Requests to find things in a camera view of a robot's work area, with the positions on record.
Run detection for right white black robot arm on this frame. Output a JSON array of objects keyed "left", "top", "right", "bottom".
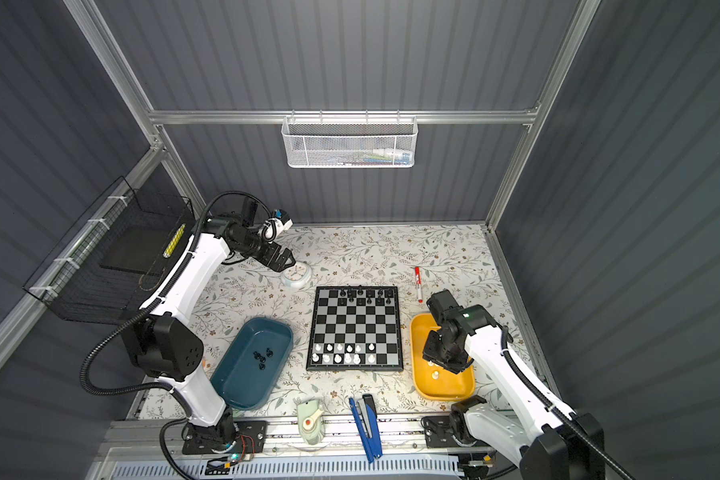
[{"left": 422, "top": 290, "right": 632, "bottom": 479}]

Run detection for light green tape dispenser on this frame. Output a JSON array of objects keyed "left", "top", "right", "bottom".
[{"left": 297, "top": 399, "right": 325, "bottom": 446}]

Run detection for blue black stapler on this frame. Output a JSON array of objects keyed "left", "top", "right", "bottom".
[{"left": 349, "top": 394, "right": 383, "bottom": 464}]

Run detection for teal plastic tray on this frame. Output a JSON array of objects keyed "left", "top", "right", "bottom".
[{"left": 211, "top": 317, "right": 293, "bottom": 410}]

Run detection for white wire wall basket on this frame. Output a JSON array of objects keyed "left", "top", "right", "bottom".
[{"left": 281, "top": 118, "right": 419, "bottom": 169}]

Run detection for black wire side basket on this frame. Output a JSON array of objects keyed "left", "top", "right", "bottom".
[{"left": 24, "top": 177, "right": 195, "bottom": 325}]

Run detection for yellow plastic tray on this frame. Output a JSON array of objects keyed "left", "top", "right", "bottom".
[{"left": 410, "top": 313, "right": 476, "bottom": 402}]

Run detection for black chess pieces in tray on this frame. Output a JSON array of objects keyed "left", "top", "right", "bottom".
[{"left": 253, "top": 348, "right": 274, "bottom": 370}]

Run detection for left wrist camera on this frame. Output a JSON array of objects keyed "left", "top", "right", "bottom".
[{"left": 259, "top": 209, "right": 293, "bottom": 242}]

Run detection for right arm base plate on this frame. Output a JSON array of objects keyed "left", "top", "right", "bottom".
[{"left": 420, "top": 415, "right": 487, "bottom": 449}]

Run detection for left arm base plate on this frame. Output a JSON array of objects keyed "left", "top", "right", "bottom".
[{"left": 181, "top": 421, "right": 268, "bottom": 455}]

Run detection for black white chess board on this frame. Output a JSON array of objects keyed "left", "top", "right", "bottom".
[{"left": 306, "top": 286, "right": 404, "bottom": 372}]

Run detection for red white marker pen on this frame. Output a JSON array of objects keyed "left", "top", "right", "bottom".
[{"left": 414, "top": 266, "right": 424, "bottom": 303}]

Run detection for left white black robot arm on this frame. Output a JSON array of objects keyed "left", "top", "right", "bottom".
[{"left": 79, "top": 192, "right": 296, "bottom": 445}]

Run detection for yellow green marker in basket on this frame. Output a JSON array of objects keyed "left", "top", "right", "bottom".
[{"left": 162, "top": 223, "right": 186, "bottom": 259}]

